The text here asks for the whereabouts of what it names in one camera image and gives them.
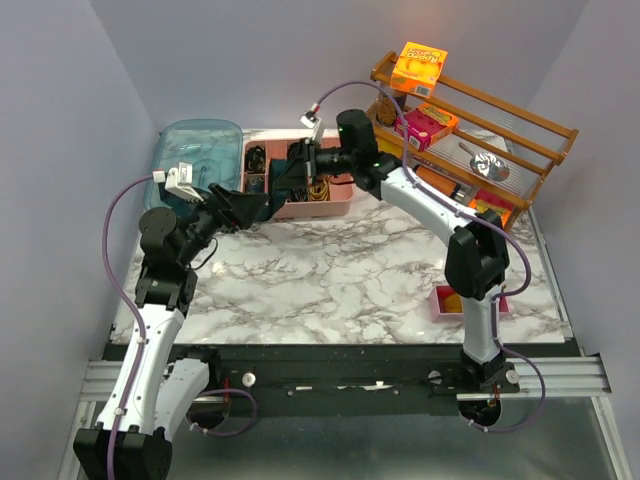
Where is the orange cylindrical bottle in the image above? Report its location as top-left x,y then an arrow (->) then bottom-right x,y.
414,165 -> 470,205

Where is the wooden three-tier shelf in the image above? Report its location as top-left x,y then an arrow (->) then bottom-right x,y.
359,50 -> 580,234

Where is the dark tin can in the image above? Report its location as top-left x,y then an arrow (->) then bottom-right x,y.
375,92 -> 397,127

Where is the rolled yellow tie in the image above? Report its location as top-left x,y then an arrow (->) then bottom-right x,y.
308,176 -> 331,202

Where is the metal scoop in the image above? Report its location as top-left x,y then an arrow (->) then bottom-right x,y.
458,142 -> 510,182

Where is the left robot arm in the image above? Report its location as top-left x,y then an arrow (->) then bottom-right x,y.
73,184 -> 269,479

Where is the rolled dark tie front-left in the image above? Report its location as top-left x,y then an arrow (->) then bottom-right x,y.
245,175 -> 265,193

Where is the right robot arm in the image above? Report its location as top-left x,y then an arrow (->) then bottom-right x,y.
268,109 -> 509,392

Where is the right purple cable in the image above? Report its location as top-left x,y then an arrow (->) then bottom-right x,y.
309,80 -> 549,434

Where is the orange sponge box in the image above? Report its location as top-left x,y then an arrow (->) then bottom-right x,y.
390,42 -> 448,99
469,189 -> 515,226

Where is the rolled black tie back-left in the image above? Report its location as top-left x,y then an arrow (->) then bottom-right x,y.
245,145 -> 266,174

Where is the aluminium frame rail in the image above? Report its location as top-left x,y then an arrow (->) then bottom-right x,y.
80,357 -> 611,402

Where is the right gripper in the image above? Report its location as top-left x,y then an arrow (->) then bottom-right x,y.
273,139 -> 355,191

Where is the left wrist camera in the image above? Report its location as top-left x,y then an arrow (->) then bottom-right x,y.
151,162 -> 204,203

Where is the orange sponge box lower right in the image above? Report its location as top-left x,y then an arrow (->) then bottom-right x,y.
469,189 -> 515,226

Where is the pink divided organizer box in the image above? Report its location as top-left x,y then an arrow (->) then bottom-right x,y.
241,137 -> 354,219

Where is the dark green tie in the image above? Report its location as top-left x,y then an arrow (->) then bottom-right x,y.
264,159 -> 291,222

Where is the rolled patterned tie front-middle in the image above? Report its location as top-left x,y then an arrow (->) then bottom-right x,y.
289,186 -> 309,203

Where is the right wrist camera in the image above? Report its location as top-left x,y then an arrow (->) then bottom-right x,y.
300,103 -> 324,144

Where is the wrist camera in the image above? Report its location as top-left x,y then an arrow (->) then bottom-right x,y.
300,103 -> 324,144
151,162 -> 204,203

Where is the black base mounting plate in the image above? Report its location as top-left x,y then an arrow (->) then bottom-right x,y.
102,342 -> 586,419

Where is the blue transparent lid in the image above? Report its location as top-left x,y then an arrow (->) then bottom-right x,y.
151,119 -> 243,191

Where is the orange sponge box top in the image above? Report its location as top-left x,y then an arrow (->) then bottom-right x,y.
390,42 -> 448,99

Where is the small pink tray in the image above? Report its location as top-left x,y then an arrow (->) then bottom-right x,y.
428,284 -> 494,323

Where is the pink sponge box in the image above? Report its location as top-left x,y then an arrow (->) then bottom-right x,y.
393,103 -> 459,152

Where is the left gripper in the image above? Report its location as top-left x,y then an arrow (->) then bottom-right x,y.
177,182 -> 269,266

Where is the yellow toy pepper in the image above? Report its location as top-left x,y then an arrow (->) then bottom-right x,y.
442,293 -> 463,314

